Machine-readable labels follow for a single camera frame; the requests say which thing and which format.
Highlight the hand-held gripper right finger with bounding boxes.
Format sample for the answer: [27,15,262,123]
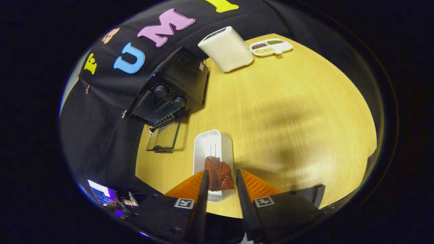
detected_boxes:
[236,169,326,242]

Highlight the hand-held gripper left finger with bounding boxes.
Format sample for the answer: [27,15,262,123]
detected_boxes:
[131,169,210,244]

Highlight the reddish brown meat piece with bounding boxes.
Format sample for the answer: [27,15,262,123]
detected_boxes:
[204,156,235,192]

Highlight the black toaster oven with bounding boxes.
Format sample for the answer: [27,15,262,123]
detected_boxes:
[122,46,210,152]

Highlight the white rectangular tray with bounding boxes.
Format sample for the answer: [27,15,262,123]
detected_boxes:
[193,129,235,203]

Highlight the lit screen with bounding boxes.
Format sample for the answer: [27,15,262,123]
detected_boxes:
[87,179,119,207]

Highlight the black backdrop cloth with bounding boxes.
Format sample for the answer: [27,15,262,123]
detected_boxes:
[59,0,380,195]

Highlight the white box appliance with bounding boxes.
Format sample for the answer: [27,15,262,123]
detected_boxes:
[198,26,254,73]

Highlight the white divided dish with grains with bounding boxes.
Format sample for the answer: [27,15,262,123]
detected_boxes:
[250,38,293,57]

